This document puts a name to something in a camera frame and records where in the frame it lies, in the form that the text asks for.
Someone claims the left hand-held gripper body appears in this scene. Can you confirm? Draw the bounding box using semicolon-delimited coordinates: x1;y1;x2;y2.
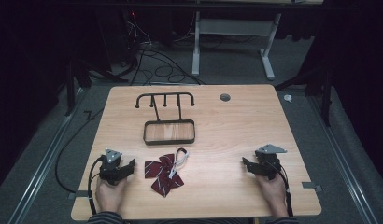
98;148;128;187

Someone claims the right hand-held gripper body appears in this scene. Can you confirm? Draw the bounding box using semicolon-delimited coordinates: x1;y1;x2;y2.
253;143;288;181

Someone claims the maroon striped bow tie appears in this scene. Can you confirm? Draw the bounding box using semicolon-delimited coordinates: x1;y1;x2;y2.
144;147;190;199

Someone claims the black metal rack wooden base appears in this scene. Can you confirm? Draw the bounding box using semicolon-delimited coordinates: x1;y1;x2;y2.
135;91;196;147

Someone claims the person's left hand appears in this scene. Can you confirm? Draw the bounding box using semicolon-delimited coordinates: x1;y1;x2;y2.
94;176;129;215

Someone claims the person's right hand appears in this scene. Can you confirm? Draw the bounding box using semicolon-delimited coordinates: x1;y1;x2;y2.
255;173;290;218

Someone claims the grey tape strip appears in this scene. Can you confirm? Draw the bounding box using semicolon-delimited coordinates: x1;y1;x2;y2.
67;189;90;201
301;181;323;193

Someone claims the black metal stand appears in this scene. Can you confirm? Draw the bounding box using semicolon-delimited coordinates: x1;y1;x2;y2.
274;60;333;128
64;57;130;118

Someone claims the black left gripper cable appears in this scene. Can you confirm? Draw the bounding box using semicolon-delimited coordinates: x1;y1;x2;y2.
86;156;106;217

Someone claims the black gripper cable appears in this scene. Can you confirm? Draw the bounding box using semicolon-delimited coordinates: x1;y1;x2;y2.
269;160;294;217
86;156;106;217

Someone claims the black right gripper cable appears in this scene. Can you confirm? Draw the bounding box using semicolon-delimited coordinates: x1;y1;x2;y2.
269;160;294;217

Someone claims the black floor cable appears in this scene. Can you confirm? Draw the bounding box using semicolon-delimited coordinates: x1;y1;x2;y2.
54;107;104;194

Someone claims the metal floor rail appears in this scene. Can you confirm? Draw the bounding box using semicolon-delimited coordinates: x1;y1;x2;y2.
7;88;90;224
305;95;382;224

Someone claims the tangle of black floor cables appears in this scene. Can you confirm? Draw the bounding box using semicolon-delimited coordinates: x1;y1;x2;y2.
119;12;206;87

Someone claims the white metal desk frame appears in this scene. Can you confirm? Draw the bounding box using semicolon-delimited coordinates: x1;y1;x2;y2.
191;10;283;81

